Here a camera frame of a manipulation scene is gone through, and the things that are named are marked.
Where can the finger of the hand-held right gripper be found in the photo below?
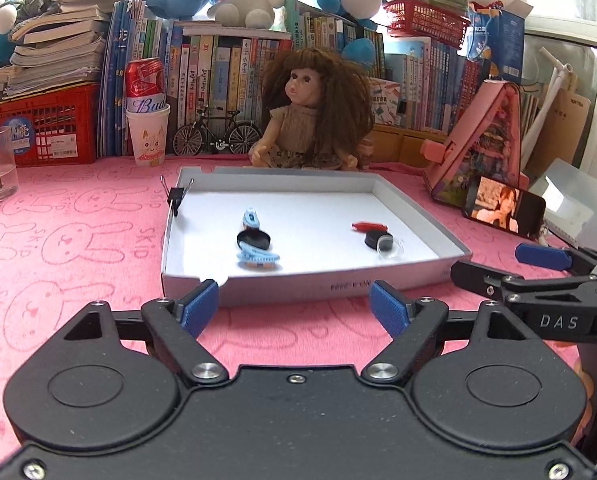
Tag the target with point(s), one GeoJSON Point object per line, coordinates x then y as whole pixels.
{"type": "Point", "coordinates": [543, 255]}
{"type": "Point", "coordinates": [483, 279]}

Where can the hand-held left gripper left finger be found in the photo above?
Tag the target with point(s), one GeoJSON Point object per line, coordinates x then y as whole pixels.
{"type": "Point", "coordinates": [201, 306]}

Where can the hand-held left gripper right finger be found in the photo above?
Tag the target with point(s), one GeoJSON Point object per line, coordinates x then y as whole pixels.
{"type": "Point", "coordinates": [388, 308]}

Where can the clear plastic capsule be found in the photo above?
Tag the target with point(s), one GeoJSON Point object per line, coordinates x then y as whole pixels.
{"type": "Point", "coordinates": [392, 251]}

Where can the black round lid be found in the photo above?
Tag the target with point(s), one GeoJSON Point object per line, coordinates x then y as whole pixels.
{"type": "Point", "coordinates": [253, 239]}
{"type": "Point", "coordinates": [374, 238]}

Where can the light blue plastic clip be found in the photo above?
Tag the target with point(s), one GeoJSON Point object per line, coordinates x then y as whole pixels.
{"type": "Point", "coordinates": [251, 218]}
{"type": "Point", "coordinates": [258, 257]}

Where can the red plastic clip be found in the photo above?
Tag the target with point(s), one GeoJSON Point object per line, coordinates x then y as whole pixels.
{"type": "Point", "coordinates": [371, 225]}

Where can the white cardboard box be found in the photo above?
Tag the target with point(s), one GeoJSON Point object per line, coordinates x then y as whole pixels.
{"type": "Point", "coordinates": [318, 210]}

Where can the black smartphone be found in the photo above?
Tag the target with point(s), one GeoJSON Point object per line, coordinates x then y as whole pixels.
{"type": "Point", "coordinates": [503, 205]}

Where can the translucent plastic box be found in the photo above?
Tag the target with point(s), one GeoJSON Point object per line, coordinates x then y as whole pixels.
{"type": "Point", "coordinates": [573, 195]}

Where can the small black binder clip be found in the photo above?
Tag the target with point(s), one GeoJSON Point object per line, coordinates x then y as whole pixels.
{"type": "Point", "coordinates": [177, 197]}

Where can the pink toy house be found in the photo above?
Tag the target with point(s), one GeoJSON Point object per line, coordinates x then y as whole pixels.
{"type": "Point", "coordinates": [478, 145]}

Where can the pink rabbit towel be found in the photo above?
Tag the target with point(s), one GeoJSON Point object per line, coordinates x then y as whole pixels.
{"type": "Point", "coordinates": [78, 250]}

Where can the brown cardboard sheet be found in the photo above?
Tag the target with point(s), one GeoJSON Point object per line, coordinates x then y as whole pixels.
{"type": "Point", "coordinates": [573, 120]}

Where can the yellow wooden box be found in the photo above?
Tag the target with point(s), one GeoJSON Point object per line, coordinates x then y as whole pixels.
{"type": "Point", "coordinates": [408, 145]}

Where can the white pipe rack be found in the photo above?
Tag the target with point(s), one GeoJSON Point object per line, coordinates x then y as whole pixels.
{"type": "Point", "coordinates": [551, 90]}

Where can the black miniature bicycle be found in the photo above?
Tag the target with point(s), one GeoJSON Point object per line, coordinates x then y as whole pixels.
{"type": "Point", "coordinates": [218, 135]}

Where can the white cat paper cup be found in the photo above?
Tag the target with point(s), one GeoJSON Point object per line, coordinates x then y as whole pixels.
{"type": "Point", "coordinates": [148, 137]}

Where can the brown-haired doll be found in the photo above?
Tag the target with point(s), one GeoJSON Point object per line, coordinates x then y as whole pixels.
{"type": "Point", "coordinates": [308, 110]}

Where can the blue paper bag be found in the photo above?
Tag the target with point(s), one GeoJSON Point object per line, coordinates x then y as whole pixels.
{"type": "Point", "coordinates": [501, 42]}

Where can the red drink can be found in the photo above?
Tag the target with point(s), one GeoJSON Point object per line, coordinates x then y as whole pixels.
{"type": "Point", "coordinates": [145, 85]}

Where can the row of upright books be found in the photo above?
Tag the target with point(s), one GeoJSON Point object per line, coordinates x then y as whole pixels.
{"type": "Point", "coordinates": [218, 75]}

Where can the large red plastic basket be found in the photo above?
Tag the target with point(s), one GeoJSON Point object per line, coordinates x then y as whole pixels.
{"type": "Point", "coordinates": [53, 125]}

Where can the small blue plush toy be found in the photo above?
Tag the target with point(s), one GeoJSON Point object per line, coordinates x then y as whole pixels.
{"type": "Point", "coordinates": [358, 50]}

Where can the small red plastic basket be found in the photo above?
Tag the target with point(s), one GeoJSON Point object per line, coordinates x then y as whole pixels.
{"type": "Point", "coordinates": [426, 20]}

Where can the stack of lying books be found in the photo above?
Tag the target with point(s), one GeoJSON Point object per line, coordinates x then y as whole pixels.
{"type": "Point", "coordinates": [53, 50]}

